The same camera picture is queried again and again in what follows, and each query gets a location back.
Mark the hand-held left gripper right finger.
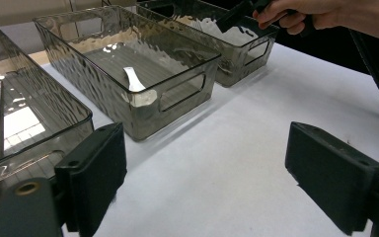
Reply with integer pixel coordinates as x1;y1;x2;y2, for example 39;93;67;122
284;121;379;236

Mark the white ceramic spoon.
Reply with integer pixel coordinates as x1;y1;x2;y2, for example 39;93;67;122
122;66;159;109

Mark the clear grey plastic bin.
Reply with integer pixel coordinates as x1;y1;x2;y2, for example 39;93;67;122
136;0;280;89
0;23;95;220
33;4;222;142

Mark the white table cover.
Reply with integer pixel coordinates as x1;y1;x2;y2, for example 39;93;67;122
0;41;379;237

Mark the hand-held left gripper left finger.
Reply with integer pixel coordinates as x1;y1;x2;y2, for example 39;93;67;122
53;121;128;237

